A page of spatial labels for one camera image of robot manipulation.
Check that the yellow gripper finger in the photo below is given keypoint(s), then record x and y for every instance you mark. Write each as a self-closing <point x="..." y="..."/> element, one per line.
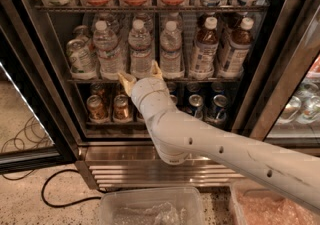
<point x="127" y="81"/>
<point x="155" y="70"/>

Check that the clear plastic bin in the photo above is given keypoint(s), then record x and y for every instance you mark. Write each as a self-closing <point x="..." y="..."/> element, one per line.
<point x="157" y="206"/>

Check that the left brown tea bottle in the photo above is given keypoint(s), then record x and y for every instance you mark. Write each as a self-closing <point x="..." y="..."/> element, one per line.
<point x="204" y="50"/>

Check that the silver can middle shelf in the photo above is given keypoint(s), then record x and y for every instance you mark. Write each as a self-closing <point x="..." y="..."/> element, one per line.
<point x="82" y="64"/>

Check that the clear water bottle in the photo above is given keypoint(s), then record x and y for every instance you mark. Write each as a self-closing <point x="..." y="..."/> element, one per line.
<point x="140" y="47"/>
<point x="108" y="51"/>
<point x="171" y="51"/>

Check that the left gold can front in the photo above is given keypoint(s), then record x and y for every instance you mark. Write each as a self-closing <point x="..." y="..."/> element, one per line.
<point x="97" y="110"/>

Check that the right blue can front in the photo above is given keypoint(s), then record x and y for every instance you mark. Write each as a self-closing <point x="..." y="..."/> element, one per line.
<point x="216" y="112"/>

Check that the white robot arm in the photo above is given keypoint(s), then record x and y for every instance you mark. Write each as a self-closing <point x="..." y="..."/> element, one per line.
<point x="176" y="134"/>

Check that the open fridge glass door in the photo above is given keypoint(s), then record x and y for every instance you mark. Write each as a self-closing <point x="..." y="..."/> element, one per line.
<point x="33" y="134"/>

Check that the left blue can front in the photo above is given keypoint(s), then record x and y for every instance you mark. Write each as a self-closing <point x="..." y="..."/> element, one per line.
<point x="174" y="99"/>

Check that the middle gold can front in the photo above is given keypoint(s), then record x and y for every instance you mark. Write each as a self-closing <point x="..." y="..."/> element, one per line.
<point x="121" y="112"/>

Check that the gold can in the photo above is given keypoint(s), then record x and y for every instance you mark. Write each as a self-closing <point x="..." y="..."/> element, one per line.
<point x="97" y="110"/>
<point x="121" y="112"/>

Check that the bin with pink bubble wrap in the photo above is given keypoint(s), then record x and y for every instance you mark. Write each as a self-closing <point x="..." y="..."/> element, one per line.
<point x="252" y="204"/>

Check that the stainless steel fridge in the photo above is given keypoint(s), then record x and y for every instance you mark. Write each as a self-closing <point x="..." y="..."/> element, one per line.
<point x="116" y="155"/>

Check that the brown tea bottle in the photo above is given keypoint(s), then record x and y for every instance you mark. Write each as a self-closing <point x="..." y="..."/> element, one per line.
<point x="234" y="49"/>
<point x="204" y="50"/>

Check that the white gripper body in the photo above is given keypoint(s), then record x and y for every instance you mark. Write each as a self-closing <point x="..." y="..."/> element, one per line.
<point x="147" y="88"/>

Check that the middle blue can front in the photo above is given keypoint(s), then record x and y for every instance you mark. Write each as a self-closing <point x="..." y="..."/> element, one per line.
<point x="195" y="106"/>

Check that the right brown tea bottle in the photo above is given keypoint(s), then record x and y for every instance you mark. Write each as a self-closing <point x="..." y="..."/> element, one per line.
<point x="234" y="49"/>

